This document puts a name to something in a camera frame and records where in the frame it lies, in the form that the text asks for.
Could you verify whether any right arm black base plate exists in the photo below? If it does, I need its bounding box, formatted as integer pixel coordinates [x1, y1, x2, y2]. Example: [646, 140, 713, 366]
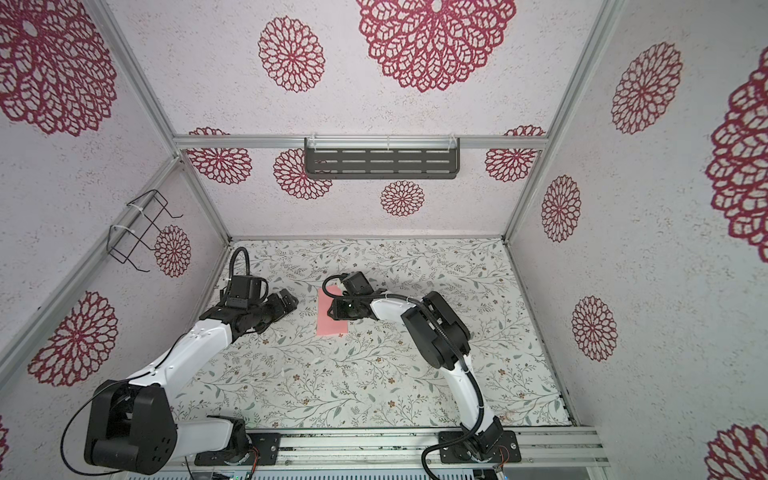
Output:
[440, 430, 522, 465]

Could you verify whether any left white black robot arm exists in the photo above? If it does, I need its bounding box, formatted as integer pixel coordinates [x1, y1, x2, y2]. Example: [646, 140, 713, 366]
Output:
[84, 289, 298, 475]

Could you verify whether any dark grey slotted wall shelf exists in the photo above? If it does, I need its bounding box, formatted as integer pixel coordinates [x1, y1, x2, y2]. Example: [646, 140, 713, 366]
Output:
[304, 137, 461, 180]

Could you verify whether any black wire wall rack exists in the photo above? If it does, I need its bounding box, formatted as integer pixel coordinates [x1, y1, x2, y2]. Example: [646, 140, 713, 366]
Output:
[105, 189, 183, 273]

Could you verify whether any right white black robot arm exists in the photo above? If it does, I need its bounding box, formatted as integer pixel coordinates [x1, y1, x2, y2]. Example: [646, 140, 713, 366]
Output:
[328, 292, 503, 453]

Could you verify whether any aluminium front rail base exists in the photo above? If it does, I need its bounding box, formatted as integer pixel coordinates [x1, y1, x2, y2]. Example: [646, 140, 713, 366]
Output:
[105, 424, 612, 473]

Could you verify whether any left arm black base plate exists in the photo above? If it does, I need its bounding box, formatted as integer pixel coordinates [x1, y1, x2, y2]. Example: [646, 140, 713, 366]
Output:
[193, 432, 282, 467]

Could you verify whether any pink square paper sheet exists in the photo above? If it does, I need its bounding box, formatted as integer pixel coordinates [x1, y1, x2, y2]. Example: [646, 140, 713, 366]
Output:
[315, 284, 350, 337]

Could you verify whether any right wrist camera with cable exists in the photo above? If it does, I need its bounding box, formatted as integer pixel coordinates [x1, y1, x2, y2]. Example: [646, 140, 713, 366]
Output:
[321, 271, 377, 300]

